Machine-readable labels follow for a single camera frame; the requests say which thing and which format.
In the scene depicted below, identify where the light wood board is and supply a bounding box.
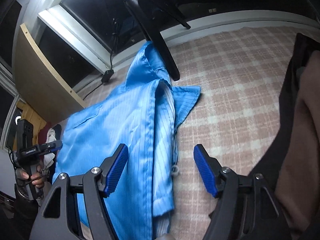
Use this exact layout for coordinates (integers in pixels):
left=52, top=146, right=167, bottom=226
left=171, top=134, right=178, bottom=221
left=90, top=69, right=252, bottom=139
left=14, top=22, right=88, bottom=123

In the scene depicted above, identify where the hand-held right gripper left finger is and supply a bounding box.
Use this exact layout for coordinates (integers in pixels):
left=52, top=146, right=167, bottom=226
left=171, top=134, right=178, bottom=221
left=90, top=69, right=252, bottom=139
left=32, top=143, right=129, bottom=240

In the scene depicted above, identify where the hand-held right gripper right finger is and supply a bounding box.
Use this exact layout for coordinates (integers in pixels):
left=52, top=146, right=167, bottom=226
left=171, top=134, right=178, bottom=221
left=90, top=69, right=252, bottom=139
left=193, top=144, right=292, bottom=240

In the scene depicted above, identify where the dark red garment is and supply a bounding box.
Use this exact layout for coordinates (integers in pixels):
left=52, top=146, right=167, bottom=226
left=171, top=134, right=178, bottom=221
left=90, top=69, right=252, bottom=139
left=37, top=122, right=53, bottom=145

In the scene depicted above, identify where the white window frame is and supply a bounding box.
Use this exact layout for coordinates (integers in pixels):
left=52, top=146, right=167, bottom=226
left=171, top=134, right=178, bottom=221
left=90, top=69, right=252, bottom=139
left=0, top=0, right=320, bottom=98

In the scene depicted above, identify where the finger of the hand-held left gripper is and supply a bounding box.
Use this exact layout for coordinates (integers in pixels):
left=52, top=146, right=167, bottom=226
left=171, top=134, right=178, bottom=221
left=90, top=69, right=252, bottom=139
left=37, top=140, right=63, bottom=153

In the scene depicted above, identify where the pine plank panel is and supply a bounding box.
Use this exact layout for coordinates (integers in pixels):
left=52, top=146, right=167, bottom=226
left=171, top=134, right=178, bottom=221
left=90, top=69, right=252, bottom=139
left=15, top=100, right=48, bottom=140

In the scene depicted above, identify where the pile of brown dark clothes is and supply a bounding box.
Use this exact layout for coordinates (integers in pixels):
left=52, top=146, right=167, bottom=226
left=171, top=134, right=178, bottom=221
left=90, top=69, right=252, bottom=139
left=207, top=32, right=320, bottom=240

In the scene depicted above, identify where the blue striped shirt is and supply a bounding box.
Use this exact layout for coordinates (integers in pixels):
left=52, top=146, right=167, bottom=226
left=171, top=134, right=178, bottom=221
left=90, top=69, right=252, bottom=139
left=51, top=41, right=202, bottom=240

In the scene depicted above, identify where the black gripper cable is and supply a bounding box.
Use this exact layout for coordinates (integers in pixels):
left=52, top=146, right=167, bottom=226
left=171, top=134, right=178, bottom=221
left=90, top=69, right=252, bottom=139
left=9, top=150, right=49, bottom=195

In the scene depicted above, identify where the black adapter cable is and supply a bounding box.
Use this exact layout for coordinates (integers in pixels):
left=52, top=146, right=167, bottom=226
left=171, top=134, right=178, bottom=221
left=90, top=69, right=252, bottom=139
left=82, top=17, right=120, bottom=100

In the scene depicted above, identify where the person's left hand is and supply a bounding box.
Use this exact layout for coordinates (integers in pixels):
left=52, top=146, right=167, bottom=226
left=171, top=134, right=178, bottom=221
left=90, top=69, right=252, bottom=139
left=15, top=166, right=45, bottom=189

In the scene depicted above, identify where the white garment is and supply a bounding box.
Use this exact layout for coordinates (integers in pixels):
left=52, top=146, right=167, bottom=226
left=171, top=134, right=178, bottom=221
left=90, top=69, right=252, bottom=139
left=42, top=127, right=58, bottom=168

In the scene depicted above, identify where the black power adapter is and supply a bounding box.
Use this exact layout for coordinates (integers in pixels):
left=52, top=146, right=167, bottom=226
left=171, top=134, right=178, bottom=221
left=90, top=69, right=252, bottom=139
left=101, top=69, right=115, bottom=83

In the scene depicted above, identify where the plaid mat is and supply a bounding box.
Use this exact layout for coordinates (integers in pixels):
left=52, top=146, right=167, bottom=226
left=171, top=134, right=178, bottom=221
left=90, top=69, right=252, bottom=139
left=72, top=26, right=300, bottom=240

